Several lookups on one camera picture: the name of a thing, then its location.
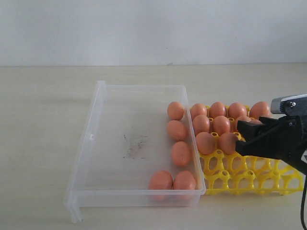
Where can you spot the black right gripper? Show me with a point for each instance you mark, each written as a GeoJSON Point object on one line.
{"type": "Point", "coordinates": [283, 138]}

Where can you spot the clear plastic storage box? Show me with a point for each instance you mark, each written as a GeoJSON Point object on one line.
{"type": "Point", "coordinates": [124, 142]}

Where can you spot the yellow plastic egg tray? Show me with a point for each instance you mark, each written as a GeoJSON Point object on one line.
{"type": "Point", "coordinates": [238, 174]}

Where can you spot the brown egg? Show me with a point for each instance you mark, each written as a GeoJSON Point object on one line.
{"type": "Point", "coordinates": [236, 110]}
{"type": "Point", "coordinates": [184, 181]}
{"type": "Point", "coordinates": [255, 121]}
{"type": "Point", "coordinates": [175, 111]}
{"type": "Point", "coordinates": [198, 109]}
{"type": "Point", "coordinates": [201, 123]}
{"type": "Point", "coordinates": [227, 143]}
{"type": "Point", "coordinates": [176, 130]}
{"type": "Point", "coordinates": [221, 125]}
{"type": "Point", "coordinates": [217, 109]}
{"type": "Point", "coordinates": [243, 118]}
{"type": "Point", "coordinates": [181, 154]}
{"type": "Point", "coordinates": [260, 109]}
{"type": "Point", "coordinates": [205, 143]}
{"type": "Point", "coordinates": [161, 180]}

